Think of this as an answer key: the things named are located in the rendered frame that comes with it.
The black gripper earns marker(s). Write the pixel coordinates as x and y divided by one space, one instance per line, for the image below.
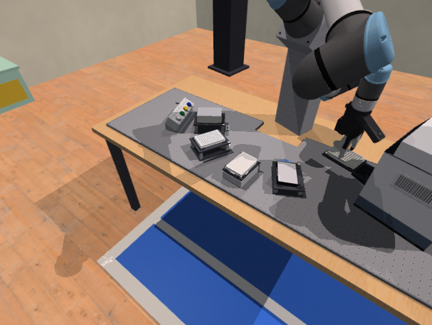
348 126

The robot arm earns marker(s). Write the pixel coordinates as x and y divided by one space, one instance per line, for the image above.
358 44

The grey button panel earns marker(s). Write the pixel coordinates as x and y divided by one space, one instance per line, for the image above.
180 116

